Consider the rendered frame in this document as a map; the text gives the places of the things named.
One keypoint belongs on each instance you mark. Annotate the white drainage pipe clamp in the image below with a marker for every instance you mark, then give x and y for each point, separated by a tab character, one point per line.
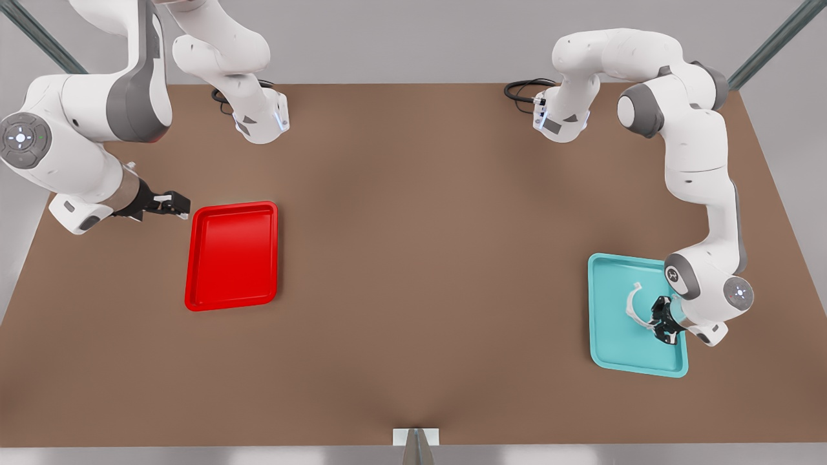
630	305

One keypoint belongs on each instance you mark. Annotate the red rectangular tray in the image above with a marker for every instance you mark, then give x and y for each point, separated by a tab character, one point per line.
232	256

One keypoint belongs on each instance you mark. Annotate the silver frame post with foot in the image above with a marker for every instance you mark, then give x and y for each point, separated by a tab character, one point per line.
415	445

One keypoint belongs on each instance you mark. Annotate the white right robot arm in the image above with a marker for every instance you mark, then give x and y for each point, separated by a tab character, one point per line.
71	110

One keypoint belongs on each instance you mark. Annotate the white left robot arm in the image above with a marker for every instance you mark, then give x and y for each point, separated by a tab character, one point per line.
698	148

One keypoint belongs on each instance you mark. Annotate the teal rectangular tray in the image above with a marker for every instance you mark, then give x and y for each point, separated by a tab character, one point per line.
614	345

